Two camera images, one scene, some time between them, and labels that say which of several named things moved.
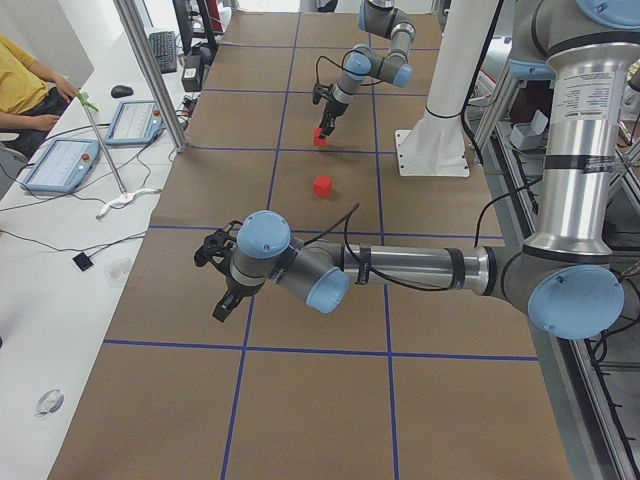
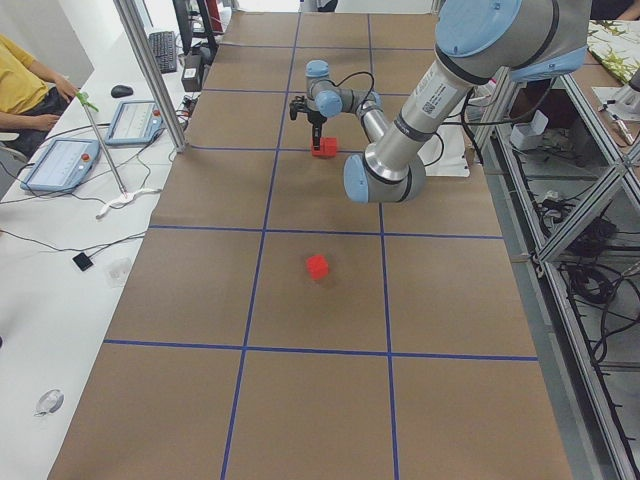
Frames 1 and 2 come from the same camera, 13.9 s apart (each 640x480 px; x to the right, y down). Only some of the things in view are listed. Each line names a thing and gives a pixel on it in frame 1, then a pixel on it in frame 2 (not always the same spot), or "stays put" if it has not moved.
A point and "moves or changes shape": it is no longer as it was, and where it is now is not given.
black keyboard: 164,45 stays put
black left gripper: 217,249 → 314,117
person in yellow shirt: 32,97 stays put
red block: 321,186 → 318,153
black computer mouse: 121,91 stays put
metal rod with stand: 83,98 stays put
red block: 317,140 moves or changes shape
